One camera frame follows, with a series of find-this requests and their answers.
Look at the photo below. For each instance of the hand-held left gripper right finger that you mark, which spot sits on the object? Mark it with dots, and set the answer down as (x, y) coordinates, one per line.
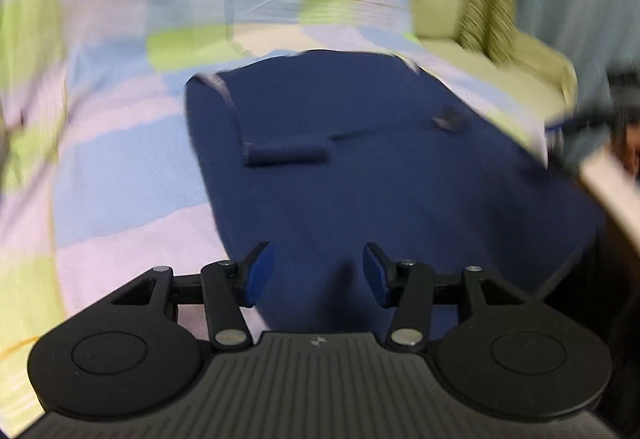
(375, 276)

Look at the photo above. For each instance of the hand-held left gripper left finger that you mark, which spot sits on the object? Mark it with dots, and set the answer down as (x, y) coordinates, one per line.
(260, 274)

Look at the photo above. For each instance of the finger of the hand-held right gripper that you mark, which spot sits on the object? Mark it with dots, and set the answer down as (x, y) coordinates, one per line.
(575, 124)

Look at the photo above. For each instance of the navy blue pants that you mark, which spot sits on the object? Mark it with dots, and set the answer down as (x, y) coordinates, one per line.
(375, 189)

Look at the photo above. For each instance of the green covered sofa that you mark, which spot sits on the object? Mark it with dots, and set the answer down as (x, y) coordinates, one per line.
(520, 69)

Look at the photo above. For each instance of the white wooden framed chair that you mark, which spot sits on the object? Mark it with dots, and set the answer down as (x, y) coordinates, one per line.
(615, 199)

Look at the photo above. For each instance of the green patterned cushion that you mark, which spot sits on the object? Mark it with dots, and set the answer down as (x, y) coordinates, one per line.
(487, 19)

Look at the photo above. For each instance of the checked blue green blanket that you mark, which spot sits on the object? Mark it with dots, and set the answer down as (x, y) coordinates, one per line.
(115, 169)

